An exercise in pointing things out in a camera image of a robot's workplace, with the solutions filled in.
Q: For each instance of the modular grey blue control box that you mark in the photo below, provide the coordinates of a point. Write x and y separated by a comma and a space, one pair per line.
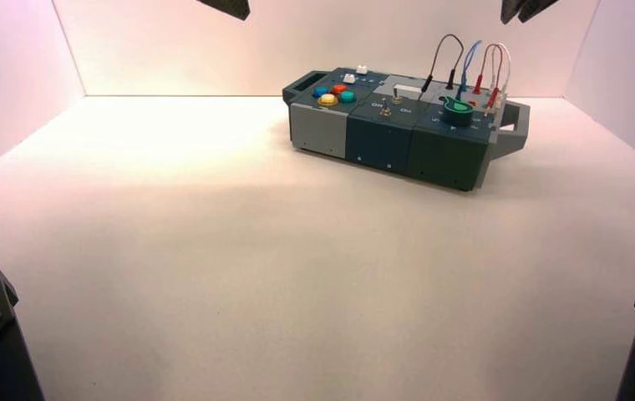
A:
373, 138

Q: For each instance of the metal toggle switch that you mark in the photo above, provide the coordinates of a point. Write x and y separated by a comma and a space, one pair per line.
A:
385, 108
398, 99

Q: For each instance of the teal round push button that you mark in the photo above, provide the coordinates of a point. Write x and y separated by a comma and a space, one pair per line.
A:
348, 97

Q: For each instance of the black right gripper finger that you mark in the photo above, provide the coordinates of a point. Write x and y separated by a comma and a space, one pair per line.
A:
536, 6
511, 8

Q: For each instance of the white square key switch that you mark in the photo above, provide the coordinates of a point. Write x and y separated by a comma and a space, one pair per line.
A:
349, 78
361, 70

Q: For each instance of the yellow round push button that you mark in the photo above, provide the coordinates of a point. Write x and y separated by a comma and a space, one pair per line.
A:
327, 100

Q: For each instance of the green rotary knob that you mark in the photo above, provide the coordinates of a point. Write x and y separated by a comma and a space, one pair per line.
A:
457, 113

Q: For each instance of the white slider block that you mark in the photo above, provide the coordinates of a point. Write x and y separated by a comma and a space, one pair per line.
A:
407, 87

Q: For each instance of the blue round push button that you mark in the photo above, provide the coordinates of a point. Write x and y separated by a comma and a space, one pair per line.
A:
320, 92

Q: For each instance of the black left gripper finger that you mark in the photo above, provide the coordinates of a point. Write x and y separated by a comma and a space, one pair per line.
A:
231, 6

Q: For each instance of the red round push button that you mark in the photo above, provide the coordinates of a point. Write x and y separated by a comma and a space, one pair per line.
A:
339, 88

